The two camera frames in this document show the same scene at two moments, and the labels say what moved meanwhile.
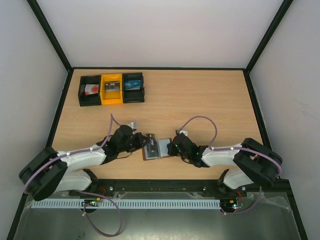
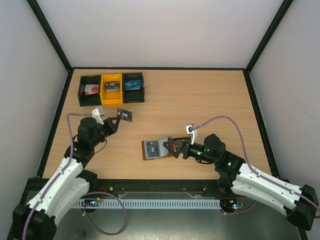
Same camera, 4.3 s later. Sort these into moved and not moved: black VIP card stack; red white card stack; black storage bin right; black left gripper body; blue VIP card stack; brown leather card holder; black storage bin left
Moved: black left gripper body
Not moved: black storage bin left; black VIP card stack; red white card stack; blue VIP card stack; black storage bin right; brown leather card holder
